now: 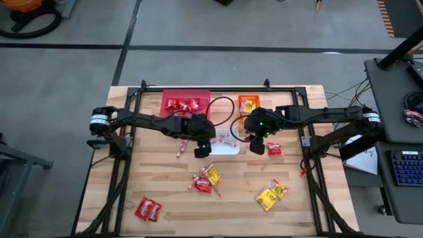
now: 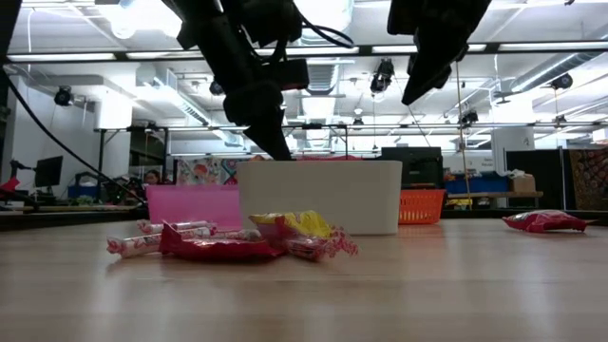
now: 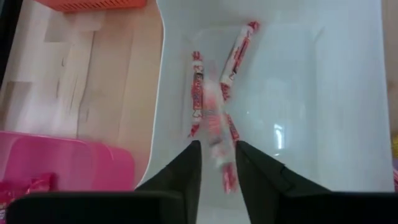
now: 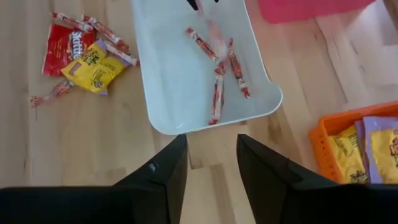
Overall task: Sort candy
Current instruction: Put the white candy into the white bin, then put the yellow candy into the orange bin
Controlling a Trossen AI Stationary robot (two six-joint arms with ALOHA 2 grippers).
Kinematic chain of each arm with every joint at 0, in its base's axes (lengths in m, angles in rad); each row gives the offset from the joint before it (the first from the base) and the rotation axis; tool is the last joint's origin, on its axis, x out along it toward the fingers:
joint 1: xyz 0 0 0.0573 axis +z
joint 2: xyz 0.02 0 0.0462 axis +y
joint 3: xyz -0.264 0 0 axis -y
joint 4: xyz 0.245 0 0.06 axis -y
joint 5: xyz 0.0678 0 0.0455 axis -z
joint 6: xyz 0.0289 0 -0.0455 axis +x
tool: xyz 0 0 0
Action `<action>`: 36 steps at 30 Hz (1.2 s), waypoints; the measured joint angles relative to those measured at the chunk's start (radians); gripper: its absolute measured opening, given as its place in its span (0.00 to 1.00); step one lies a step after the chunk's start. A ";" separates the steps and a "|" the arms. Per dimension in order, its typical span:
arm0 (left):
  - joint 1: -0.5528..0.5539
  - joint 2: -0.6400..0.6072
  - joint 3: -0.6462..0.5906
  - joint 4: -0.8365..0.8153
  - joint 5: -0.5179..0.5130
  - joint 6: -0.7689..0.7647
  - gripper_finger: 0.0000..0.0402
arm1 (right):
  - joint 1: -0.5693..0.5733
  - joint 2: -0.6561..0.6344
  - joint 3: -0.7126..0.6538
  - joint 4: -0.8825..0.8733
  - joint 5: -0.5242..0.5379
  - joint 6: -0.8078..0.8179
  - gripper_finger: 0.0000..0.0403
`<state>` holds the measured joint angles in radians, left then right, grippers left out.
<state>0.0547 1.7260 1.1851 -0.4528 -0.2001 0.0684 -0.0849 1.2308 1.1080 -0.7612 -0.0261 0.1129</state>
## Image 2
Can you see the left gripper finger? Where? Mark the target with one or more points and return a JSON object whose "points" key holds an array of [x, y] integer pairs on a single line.
{"points": [[256, 107]]}

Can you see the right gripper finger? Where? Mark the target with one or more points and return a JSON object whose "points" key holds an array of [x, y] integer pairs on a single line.
{"points": [[430, 71]]}

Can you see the yellow Sour Patch candy bag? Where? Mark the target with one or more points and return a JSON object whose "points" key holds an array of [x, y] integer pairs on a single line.
{"points": [[304, 223]]}

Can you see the Smarties candy roll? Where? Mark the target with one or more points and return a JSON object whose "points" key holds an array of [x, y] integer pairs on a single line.
{"points": [[323, 244], [197, 232], [161, 225], [135, 245], [237, 234]]}

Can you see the red Skittles candy bag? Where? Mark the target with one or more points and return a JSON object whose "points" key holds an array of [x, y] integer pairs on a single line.
{"points": [[546, 222], [214, 248]]}

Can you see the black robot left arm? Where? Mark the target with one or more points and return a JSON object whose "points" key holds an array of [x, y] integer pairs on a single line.
{"points": [[266, 19]]}

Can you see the black ceiling spotlight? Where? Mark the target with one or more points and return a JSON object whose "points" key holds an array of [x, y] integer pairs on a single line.
{"points": [[63, 96], [382, 76], [562, 81], [469, 117], [216, 89]]}

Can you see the black overhead light bar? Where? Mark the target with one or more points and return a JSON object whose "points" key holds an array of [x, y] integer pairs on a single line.
{"points": [[491, 47]]}

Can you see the ceiling vent grille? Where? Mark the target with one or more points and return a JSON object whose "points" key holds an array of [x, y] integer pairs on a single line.
{"points": [[325, 78]]}

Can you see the floral cloth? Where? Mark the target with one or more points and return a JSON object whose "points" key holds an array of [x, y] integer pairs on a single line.
{"points": [[199, 172]]}

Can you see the large black monitor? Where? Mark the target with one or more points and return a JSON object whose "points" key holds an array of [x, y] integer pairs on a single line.
{"points": [[412, 166]]}

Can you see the white plastic bin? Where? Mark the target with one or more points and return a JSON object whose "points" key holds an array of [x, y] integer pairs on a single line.
{"points": [[323, 195]]}

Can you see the pink plastic bin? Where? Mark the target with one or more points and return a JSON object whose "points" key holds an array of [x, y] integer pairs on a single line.
{"points": [[195, 206]]}

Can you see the blue storage bin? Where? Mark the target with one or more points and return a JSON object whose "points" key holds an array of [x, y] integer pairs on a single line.
{"points": [[477, 185]]}

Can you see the person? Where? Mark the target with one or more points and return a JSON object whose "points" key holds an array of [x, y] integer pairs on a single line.
{"points": [[153, 178]]}

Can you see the orange plastic basket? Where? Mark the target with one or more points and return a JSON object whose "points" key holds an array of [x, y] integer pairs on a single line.
{"points": [[420, 206]]}

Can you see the wooden table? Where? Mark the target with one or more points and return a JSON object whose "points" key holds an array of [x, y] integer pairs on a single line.
{"points": [[494, 195]]}

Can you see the cardboard box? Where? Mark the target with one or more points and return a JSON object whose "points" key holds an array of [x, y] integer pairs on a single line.
{"points": [[524, 184]]}

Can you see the black partition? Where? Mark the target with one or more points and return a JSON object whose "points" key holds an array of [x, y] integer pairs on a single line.
{"points": [[534, 178]]}

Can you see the black computer monitor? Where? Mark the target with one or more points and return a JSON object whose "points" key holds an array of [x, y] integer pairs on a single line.
{"points": [[48, 171]]}

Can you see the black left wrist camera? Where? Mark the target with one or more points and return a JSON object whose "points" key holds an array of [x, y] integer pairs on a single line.
{"points": [[293, 75]]}

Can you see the white ceiling air duct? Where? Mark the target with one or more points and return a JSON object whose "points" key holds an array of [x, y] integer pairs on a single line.
{"points": [[185, 107]]}

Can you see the black aluminium table frame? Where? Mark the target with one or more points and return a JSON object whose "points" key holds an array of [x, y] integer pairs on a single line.
{"points": [[71, 219]]}

